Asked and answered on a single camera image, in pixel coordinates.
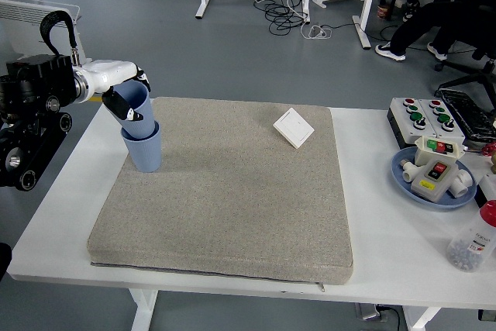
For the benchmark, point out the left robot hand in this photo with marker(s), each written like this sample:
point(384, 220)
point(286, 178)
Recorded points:
point(108, 73)

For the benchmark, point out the blue ribbed plastic cup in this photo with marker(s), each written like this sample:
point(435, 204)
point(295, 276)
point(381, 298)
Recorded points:
point(141, 104)
point(145, 154)

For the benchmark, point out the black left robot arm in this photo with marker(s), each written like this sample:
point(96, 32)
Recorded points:
point(35, 90)

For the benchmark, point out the white push-button control box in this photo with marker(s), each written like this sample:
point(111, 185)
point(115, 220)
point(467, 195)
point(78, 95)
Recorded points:
point(453, 131)
point(403, 123)

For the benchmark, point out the white panel heater, wide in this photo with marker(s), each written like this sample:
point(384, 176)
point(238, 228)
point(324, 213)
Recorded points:
point(21, 32)

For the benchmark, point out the grey-brown cushion mat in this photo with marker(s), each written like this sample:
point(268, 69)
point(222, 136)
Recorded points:
point(248, 199)

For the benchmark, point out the white table leg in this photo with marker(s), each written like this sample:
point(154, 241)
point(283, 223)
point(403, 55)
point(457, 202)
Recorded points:
point(420, 319)
point(144, 307)

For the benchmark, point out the brown can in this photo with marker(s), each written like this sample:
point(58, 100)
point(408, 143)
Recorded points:
point(383, 12)

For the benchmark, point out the blue round plate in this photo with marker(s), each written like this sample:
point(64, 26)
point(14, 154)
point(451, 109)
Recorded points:
point(403, 185)

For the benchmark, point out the white plastic pipe fitting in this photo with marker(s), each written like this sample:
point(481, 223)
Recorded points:
point(463, 183)
point(408, 172)

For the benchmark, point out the black keyboard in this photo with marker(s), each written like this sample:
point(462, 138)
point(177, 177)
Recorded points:
point(467, 114)

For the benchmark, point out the black office chair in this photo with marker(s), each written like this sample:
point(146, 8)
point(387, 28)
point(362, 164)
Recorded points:
point(476, 75)

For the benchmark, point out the red small object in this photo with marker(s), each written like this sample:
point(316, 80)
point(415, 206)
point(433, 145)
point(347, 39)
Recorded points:
point(489, 149)

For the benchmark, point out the brass fitting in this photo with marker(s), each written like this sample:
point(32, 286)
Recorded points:
point(493, 164)

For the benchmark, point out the red-lidded clear screw jar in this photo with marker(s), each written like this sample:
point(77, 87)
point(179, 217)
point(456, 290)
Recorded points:
point(470, 243)

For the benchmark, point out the white wall switch plate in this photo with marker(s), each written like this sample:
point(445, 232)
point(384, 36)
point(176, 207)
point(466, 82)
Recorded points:
point(293, 128)

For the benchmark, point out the white green-red switch box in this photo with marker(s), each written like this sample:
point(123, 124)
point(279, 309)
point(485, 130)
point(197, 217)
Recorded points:
point(424, 152)

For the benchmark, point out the beige red-black switch box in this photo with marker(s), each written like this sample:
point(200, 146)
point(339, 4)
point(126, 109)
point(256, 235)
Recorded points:
point(432, 181)

